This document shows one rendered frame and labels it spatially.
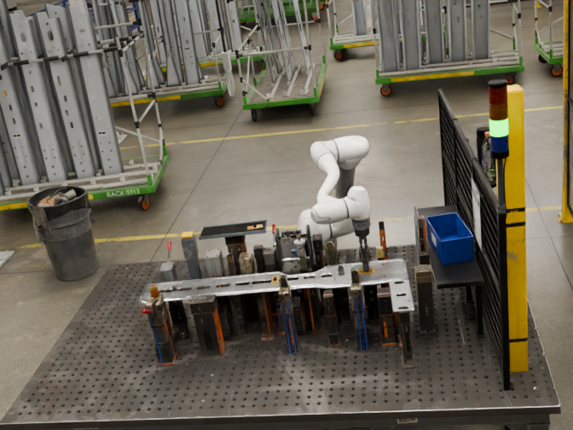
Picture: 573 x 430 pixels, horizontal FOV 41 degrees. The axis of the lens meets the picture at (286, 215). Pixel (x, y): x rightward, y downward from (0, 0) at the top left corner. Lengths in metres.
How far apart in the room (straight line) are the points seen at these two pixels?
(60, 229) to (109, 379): 2.74
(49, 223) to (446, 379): 3.91
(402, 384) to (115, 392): 1.39
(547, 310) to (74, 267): 3.78
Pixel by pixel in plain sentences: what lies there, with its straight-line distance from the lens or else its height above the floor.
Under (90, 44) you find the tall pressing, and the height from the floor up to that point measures 1.64.
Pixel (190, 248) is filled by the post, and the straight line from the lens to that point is 4.28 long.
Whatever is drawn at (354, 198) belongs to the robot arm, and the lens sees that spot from 3.71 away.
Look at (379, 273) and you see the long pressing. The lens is 3.91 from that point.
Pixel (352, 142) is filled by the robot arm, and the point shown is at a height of 1.51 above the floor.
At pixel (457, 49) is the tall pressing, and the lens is 10.86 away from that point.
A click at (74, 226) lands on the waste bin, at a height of 0.49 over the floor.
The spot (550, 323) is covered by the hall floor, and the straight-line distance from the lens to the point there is 5.35.
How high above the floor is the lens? 2.86
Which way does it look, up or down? 23 degrees down
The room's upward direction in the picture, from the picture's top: 9 degrees counter-clockwise
